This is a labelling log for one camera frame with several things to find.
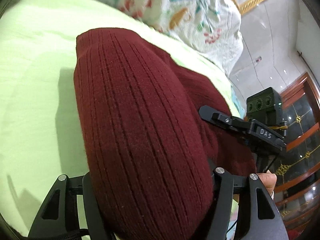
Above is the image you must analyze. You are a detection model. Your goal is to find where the dark red knit sweater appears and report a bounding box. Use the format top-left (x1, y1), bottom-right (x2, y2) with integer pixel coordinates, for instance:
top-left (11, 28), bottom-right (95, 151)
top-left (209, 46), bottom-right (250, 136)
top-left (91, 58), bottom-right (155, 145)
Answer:
top-left (74, 28), bottom-right (256, 239)

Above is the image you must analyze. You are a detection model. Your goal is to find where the right hand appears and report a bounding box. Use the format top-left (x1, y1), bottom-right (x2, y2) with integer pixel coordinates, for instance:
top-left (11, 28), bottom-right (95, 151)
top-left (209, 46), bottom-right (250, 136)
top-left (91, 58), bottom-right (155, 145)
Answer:
top-left (258, 170), bottom-right (277, 199)

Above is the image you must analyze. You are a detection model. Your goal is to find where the wooden glass door cabinet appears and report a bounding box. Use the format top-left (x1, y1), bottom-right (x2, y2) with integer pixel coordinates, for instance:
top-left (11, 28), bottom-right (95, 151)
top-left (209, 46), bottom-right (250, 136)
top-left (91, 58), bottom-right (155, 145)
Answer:
top-left (270, 73), bottom-right (319, 239)

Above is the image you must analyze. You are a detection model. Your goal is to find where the light green bed sheet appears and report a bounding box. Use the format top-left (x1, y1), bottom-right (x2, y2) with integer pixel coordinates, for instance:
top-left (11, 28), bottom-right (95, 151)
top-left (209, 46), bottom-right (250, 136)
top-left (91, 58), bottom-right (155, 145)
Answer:
top-left (1, 0), bottom-right (239, 235)

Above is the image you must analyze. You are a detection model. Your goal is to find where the white floral quilt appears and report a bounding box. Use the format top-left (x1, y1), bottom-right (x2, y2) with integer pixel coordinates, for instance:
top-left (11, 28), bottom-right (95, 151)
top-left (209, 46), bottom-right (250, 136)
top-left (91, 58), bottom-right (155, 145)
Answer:
top-left (99, 0), bottom-right (244, 75)

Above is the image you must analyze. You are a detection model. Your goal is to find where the black right camera box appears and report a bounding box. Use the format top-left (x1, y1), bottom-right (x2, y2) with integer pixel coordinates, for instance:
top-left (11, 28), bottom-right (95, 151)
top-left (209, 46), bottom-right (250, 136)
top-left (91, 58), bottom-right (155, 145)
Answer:
top-left (246, 87), bottom-right (283, 127)

